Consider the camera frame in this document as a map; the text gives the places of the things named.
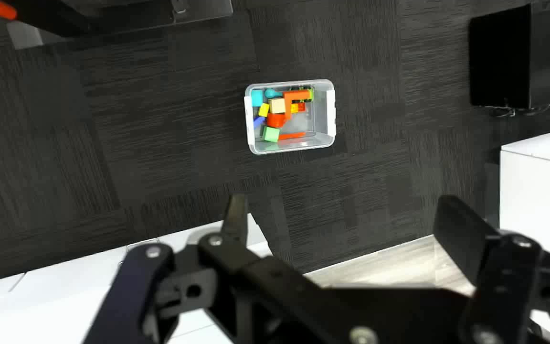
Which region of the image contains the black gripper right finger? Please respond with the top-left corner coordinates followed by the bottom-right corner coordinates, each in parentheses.
top-left (431, 195), bottom-right (543, 344)

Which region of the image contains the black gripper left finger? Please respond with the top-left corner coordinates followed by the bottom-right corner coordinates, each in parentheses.
top-left (196, 193), bottom-right (251, 270)

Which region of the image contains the white counter cabinet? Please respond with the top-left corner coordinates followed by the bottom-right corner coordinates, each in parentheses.
top-left (498, 124), bottom-right (550, 258)

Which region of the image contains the black box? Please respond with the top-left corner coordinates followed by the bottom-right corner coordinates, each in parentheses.
top-left (467, 2), bottom-right (550, 111)

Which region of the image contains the green toy block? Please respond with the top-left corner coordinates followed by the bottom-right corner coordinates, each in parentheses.
top-left (259, 126), bottom-right (282, 145)

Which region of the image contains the red toy block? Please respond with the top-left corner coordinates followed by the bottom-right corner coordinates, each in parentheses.
top-left (265, 113), bottom-right (293, 130)

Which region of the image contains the cream toy block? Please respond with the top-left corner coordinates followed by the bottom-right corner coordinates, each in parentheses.
top-left (267, 96), bottom-right (288, 117)

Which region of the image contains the large orange toy block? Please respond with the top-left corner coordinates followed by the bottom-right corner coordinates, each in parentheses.
top-left (280, 86), bottom-right (314, 109)

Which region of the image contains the grey metal plate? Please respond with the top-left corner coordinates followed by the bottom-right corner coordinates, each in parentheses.
top-left (3, 0), bottom-right (236, 52)

